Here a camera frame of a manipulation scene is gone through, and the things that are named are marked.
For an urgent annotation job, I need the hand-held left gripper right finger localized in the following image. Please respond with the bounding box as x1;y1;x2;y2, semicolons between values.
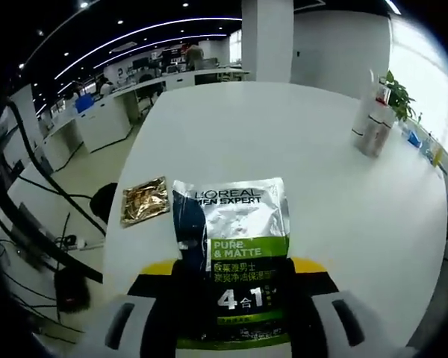
287;257;410;358

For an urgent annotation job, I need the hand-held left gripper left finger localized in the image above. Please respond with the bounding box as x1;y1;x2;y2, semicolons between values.
76;260;182;358

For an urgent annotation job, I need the green silver skincare sachet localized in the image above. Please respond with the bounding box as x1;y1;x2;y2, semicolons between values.
170;177;293;350

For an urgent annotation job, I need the gold foil skincare sachet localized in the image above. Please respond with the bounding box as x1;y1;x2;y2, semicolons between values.
119;177;172;228

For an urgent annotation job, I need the silver print skincare tube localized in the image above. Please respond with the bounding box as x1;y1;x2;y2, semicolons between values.
364;111;393;157

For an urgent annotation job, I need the white skincare tube black ring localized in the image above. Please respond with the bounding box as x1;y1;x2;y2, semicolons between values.
352;69;378;150

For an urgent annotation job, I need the white power strip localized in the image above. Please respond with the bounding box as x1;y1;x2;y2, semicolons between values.
65;234;89;251

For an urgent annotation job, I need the black office chair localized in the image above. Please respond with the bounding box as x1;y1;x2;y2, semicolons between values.
89;182;119;224

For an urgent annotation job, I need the long white office counter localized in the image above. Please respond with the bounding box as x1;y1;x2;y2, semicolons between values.
37;66;252;165

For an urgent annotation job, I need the blue packet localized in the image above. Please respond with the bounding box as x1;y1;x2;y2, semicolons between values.
403;126;426;151

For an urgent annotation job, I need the blue plastic crate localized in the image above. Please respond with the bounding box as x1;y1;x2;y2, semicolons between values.
74;95;95;112

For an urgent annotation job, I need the potted green plant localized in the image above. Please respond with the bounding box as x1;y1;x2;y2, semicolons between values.
379;70;419;123

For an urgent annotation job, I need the curved ceiling light strip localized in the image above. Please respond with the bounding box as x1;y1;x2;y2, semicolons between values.
57;32;228;94
55;16;243;81

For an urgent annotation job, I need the thick black floor cable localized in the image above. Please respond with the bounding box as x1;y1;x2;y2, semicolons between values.
5;98;108;238

